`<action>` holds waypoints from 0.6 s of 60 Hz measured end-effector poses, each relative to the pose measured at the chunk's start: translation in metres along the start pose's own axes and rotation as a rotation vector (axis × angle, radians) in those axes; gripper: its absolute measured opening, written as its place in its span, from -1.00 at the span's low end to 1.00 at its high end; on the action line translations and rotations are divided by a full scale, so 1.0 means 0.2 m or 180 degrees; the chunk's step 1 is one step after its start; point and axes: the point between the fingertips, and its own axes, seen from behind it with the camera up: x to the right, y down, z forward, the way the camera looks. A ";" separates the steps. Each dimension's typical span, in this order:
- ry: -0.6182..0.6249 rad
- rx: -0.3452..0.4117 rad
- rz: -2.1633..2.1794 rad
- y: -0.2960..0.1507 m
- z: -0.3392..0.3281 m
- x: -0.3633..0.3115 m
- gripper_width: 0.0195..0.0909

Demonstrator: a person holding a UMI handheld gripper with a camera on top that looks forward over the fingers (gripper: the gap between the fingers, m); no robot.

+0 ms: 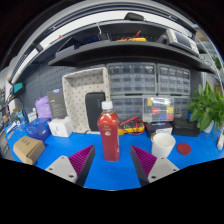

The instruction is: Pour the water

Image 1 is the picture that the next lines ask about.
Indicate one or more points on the clear organizer box colourful parts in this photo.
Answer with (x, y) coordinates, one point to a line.
(158, 110)

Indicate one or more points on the white metal shelf rack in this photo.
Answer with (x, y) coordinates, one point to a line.
(208, 50)

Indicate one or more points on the white carton box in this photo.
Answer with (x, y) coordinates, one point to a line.
(60, 127)

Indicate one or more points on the black rectangular device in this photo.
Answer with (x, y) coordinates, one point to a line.
(94, 110)

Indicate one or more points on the grey small-parts drawer cabinet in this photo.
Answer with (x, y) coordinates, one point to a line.
(131, 78)
(173, 80)
(181, 106)
(128, 106)

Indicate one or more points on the black rounded pouch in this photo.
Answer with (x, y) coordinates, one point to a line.
(134, 16)

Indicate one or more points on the white cup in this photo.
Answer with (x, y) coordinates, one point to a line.
(162, 146)

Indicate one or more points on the blue box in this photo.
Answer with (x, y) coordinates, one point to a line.
(38, 129)

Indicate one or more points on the black box with white label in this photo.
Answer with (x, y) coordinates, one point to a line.
(158, 128)

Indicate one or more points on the yellow multimeter with red leads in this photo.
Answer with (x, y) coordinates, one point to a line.
(136, 128)

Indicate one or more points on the purple plastic bag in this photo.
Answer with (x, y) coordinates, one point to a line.
(43, 108)

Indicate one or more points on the green potted plant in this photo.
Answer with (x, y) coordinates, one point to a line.
(205, 106)

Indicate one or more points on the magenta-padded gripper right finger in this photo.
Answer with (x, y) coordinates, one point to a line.
(161, 166)

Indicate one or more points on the red drink bottle white cap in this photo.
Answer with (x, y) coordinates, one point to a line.
(108, 136)

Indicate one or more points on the black workbench shelf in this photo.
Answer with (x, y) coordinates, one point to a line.
(126, 53)

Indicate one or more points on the dark grey carton box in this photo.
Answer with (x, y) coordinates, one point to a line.
(57, 104)

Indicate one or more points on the brown cardboard box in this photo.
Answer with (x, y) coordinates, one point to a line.
(28, 150)

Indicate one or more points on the flat round red coaster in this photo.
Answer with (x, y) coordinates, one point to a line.
(183, 148)

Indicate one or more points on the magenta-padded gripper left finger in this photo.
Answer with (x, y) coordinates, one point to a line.
(61, 166)

